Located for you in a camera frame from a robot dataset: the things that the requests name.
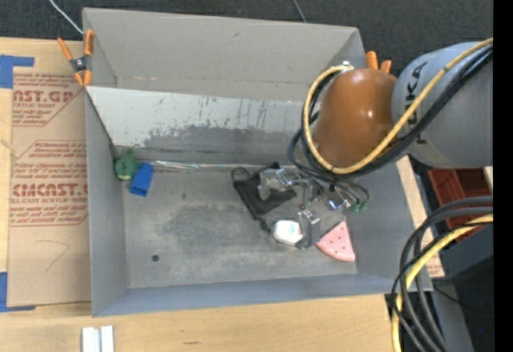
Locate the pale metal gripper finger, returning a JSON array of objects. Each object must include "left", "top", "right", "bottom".
[
  {"left": 297, "top": 209, "right": 322, "bottom": 251},
  {"left": 257, "top": 167, "right": 288, "bottom": 200}
]

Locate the white box with teal label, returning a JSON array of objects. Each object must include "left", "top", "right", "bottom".
[{"left": 273, "top": 219, "right": 305, "bottom": 247}]

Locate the black cloth pouch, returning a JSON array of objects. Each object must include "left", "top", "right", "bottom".
[{"left": 231, "top": 161, "right": 298, "bottom": 232}]

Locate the pink toy watermelon slice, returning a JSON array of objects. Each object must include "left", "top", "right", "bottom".
[{"left": 314, "top": 220, "right": 357, "bottom": 264}]

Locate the grey metal bin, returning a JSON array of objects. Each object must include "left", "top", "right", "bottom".
[{"left": 82, "top": 7, "right": 434, "bottom": 318}]

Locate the clear plastic tube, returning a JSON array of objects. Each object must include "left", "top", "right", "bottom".
[{"left": 148, "top": 159, "right": 277, "bottom": 174}]

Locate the blue sponge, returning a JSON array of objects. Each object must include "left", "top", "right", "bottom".
[{"left": 129, "top": 162, "right": 156, "bottom": 198}]

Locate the green toy animal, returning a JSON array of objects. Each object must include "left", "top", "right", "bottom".
[{"left": 113, "top": 148, "right": 140, "bottom": 181}]

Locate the brown cardboard board red print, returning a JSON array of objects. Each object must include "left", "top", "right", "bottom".
[{"left": 0, "top": 36, "right": 93, "bottom": 312}]

